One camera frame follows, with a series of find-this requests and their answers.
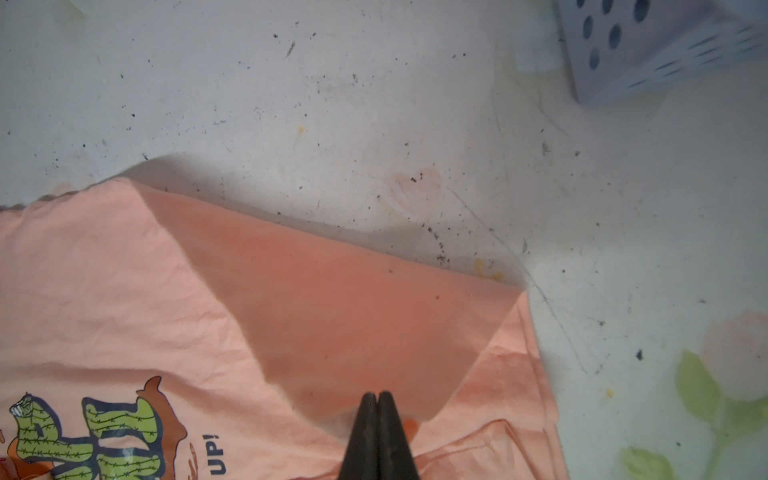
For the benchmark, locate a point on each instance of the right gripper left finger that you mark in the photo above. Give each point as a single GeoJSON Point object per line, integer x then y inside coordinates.
{"type": "Point", "coordinates": [361, 460]}

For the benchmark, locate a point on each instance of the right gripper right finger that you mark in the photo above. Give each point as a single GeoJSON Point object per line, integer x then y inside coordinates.
{"type": "Point", "coordinates": [395, 460]}

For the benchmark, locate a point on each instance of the peach graphic t-shirt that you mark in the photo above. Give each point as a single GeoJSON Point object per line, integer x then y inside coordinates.
{"type": "Point", "coordinates": [148, 335]}

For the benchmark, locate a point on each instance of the light blue plastic basket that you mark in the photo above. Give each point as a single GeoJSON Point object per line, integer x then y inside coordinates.
{"type": "Point", "coordinates": [618, 48]}

